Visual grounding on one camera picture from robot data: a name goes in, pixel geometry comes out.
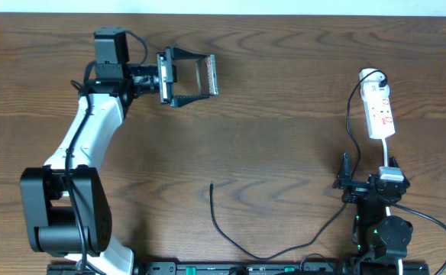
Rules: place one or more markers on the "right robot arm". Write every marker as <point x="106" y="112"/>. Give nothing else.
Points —
<point x="381" y="238"/>

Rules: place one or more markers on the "white power strip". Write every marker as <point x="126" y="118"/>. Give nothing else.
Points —
<point x="378" y="111"/>

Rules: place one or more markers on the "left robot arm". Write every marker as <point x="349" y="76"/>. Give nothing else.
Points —
<point x="65" y="206"/>

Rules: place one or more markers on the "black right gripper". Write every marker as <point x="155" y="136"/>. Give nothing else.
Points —
<point x="344" y="180"/>

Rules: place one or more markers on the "white USB charger adapter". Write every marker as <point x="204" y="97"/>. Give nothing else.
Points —
<point x="372" y="78"/>

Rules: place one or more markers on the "bronze Galaxy smartphone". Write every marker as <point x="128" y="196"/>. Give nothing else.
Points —
<point x="207" y="76"/>

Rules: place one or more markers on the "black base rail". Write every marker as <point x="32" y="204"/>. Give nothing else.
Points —
<point x="313" y="266"/>

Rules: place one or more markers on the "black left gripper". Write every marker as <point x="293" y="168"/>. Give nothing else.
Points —
<point x="166" y="74"/>

